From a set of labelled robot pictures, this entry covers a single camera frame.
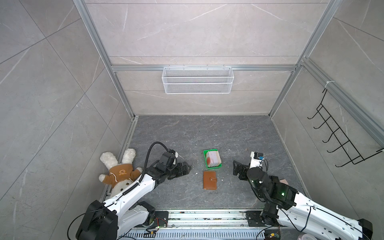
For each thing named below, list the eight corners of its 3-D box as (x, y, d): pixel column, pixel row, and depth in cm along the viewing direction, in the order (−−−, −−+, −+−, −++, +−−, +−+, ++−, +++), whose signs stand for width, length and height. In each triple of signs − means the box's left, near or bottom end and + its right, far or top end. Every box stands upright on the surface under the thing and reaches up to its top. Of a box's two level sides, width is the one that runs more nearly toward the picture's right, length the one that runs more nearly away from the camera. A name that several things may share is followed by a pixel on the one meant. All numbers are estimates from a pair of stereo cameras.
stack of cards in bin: (206, 166, 93) (207, 163, 89) (206, 154, 99) (206, 150, 95) (220, 166, 93) (221, 163, 89) (218, 154, 99) (219, 150, 95)
